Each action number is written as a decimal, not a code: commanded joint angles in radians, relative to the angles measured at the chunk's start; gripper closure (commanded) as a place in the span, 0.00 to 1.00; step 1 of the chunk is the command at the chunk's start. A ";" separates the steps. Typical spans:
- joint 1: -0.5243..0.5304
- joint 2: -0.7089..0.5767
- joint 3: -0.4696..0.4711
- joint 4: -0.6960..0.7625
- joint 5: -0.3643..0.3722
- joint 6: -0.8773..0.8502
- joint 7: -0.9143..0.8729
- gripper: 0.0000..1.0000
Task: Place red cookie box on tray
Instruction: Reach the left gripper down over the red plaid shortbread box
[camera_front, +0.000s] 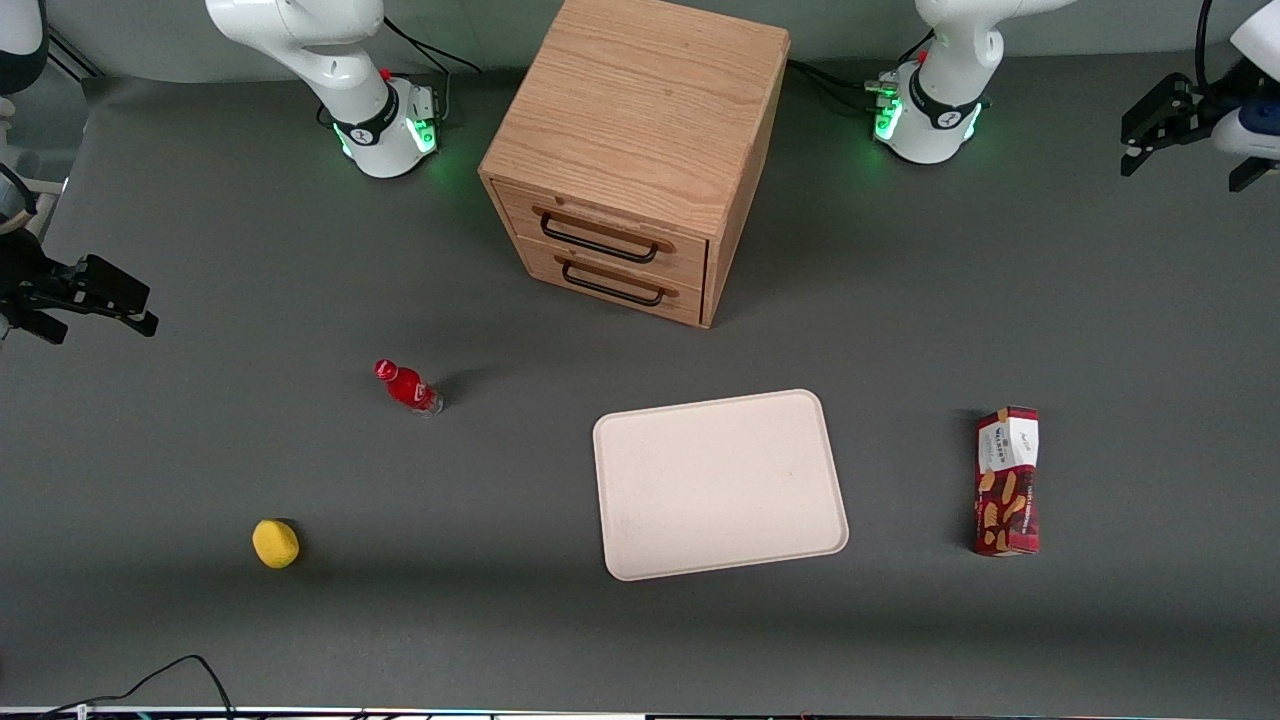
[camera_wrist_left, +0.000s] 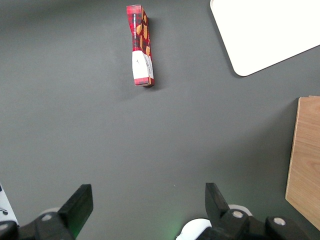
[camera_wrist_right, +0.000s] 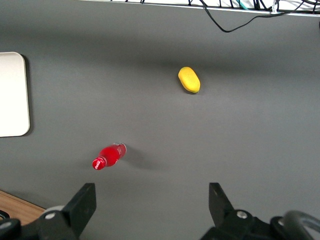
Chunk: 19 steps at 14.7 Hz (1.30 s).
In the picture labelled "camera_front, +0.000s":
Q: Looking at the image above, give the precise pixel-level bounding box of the black left arm base cable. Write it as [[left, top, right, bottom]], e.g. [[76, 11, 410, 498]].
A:
[[800, 68, 886, 114], [788, 58, 881, 96]]

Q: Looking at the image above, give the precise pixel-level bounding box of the black cable at table edge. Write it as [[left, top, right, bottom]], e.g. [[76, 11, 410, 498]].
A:
[[35, 654, 237, 720]]

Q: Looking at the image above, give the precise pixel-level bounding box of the wooden drawer cabinet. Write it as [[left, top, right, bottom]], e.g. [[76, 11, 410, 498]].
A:
[[478, 0, 791, 329]]

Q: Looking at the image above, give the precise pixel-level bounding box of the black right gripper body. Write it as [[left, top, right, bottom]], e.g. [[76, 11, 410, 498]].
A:
[[0, 228, 61, 313]]

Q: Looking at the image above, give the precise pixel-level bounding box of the beige plastic tray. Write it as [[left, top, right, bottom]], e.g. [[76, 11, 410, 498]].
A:
[[592, 389, 850, 582]]

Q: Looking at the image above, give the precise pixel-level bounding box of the black drawer handle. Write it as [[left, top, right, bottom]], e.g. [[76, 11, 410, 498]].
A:
[[561, 257, 667, 308], [539, 212, 662, 266]]

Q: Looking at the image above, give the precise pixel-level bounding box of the red cookie box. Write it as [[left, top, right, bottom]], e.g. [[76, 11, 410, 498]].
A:
[[973, 405, 1042, 557]]

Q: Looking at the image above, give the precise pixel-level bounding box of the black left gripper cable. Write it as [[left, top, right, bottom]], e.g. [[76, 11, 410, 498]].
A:
[[1193, 0, 1217, 103]]

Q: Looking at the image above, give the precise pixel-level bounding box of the red drink bottle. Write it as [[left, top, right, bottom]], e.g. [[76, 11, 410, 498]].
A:
[[373, 358, 444, 418]]

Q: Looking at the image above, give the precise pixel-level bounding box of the wooden drawer front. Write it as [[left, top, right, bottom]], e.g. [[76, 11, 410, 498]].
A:
[[493, 182, 710, 293], [518, 238, 705, 327]]

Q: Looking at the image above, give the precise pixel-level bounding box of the yellow lemon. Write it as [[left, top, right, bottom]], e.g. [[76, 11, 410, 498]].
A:
[[251, 518, 301, 570]]

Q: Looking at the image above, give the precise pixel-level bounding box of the black right arm base cable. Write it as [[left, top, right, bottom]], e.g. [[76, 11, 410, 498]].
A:
[[383, 15, 483, 77]]

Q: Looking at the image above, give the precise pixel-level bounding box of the black arm base cable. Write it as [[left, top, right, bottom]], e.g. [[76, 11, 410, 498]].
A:
[[788, 58, 881, 96], [383, 15, 483, 77], [800, 68, 886, 114]]

